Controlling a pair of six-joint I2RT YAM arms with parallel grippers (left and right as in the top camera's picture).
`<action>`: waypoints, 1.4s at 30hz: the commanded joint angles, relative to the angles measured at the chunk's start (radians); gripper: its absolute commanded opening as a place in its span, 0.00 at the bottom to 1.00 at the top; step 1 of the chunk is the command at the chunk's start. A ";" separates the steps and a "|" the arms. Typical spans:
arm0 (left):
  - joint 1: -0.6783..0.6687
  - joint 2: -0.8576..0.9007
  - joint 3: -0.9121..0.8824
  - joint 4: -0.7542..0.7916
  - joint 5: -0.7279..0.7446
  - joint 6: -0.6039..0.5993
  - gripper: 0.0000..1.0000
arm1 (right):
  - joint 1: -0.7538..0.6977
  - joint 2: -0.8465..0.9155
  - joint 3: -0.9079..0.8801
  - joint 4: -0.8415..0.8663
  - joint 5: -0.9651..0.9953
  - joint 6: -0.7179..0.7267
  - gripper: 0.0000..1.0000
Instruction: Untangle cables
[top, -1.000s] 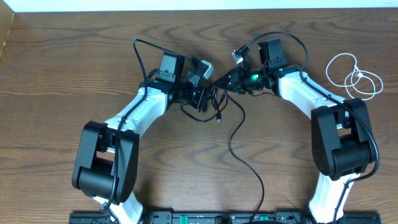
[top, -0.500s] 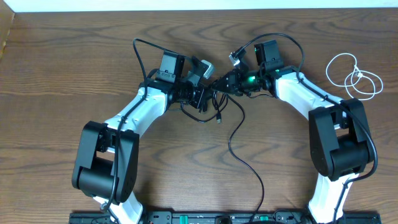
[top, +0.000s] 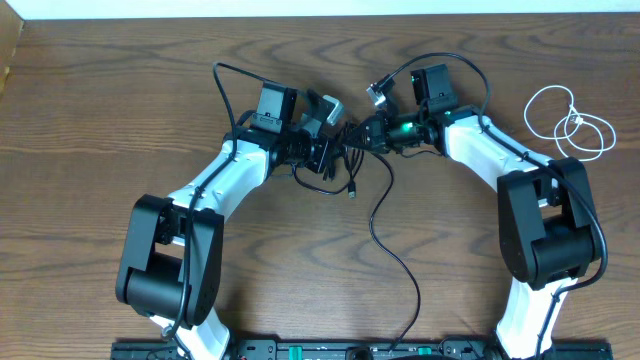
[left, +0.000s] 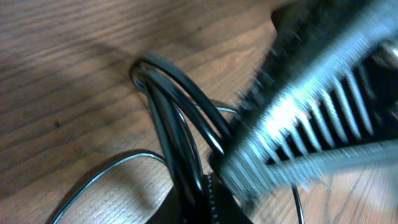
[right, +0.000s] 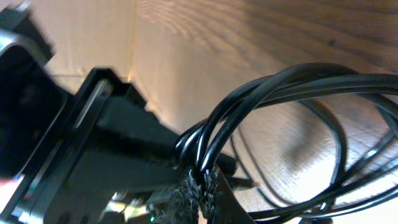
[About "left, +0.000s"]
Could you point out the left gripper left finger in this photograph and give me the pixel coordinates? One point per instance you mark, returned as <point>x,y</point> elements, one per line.
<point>171,210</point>

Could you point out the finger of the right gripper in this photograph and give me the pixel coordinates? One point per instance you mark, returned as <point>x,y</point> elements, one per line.
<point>258,162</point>
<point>313,51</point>

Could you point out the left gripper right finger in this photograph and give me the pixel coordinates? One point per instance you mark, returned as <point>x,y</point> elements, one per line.
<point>223,208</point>

